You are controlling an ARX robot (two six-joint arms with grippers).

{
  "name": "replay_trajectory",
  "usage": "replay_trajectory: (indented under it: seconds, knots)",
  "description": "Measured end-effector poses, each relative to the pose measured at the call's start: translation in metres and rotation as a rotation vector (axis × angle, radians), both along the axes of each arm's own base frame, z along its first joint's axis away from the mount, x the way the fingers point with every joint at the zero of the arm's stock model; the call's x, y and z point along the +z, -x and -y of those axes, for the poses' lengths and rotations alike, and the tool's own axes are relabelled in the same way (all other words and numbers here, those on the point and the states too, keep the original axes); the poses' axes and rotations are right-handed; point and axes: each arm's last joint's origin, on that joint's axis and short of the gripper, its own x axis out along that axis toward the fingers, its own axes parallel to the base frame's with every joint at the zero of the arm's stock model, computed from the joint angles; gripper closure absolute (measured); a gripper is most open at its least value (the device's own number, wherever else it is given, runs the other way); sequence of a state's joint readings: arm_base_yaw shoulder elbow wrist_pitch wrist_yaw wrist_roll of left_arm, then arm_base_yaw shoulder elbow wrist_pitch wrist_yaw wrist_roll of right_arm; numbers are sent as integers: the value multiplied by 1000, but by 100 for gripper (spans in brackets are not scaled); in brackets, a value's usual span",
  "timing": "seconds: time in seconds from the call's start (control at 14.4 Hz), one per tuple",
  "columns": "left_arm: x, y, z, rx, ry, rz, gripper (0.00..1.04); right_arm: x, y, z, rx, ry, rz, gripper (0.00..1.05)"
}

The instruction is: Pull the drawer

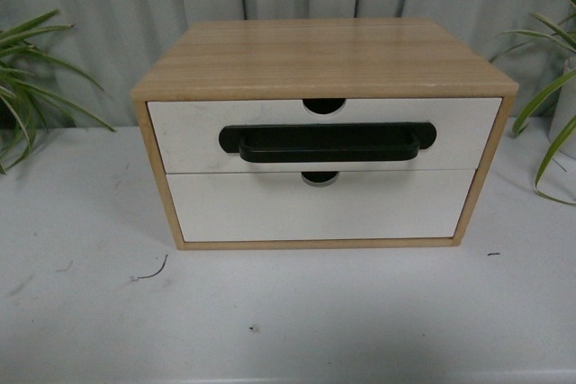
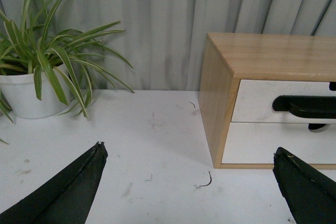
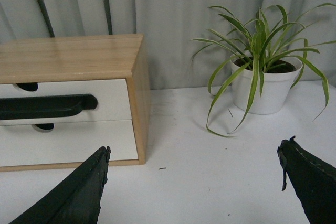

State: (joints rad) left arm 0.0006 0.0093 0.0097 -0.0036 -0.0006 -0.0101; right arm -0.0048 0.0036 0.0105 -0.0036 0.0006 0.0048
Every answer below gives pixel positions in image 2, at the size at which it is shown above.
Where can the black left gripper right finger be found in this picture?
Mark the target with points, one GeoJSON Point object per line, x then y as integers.
{"type": "Point", "coordinates": [310, 195]}

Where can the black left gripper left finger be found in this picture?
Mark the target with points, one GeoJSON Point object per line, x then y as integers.
{"type": "Point", "coordinates": [65, 198]}

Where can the white drawer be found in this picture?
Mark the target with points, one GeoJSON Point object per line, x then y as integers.
{"type": "Point", "coordinates": [256, 143]}
{"type": "Point", "coordinates": [255, 97]}

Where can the wooden drawer cabinet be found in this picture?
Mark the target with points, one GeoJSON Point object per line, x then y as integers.
{"type": "Point", "coordinates": [230, 58]}

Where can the white plant pot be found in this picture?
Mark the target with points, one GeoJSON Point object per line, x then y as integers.
{"type": "Point", "coordinates": [19, 91]}

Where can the grey curtain backdrop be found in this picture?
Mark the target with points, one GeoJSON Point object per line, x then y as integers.
{"type": "Point", "coordinates": [164, 39]}

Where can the black lower drawer handle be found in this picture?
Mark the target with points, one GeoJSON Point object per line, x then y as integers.
{"type": "Point", "coordinates": [315, 126]}

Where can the black drawer handle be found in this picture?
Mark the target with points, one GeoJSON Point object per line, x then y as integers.
{"type": "Point", "coordinates": [305, 106]}
{"type": "Point", "coordinates": [315, 126]}

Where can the black upper drawer handle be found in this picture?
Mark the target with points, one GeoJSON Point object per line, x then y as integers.
{"type": "Point", "coordinates": [305, 106]}

